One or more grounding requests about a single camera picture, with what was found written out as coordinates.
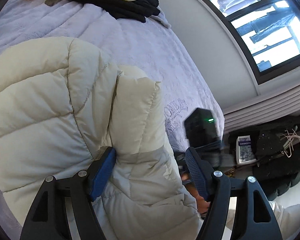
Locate cream white puffer jacket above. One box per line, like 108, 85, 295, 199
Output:
0, 37, 201, 239

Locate white sleeve right forearm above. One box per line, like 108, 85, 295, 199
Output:
269, 201, 300, 239

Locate person's right hand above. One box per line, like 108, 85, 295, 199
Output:
181, 173, 210, 219

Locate book with blue cover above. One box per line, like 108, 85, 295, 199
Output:
236, 135, 256, 165

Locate lavender plush bed blanket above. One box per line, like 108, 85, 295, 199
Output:
0, 0, 225, 233

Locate black framed window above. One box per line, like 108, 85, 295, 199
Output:
201, 0, 300, 85

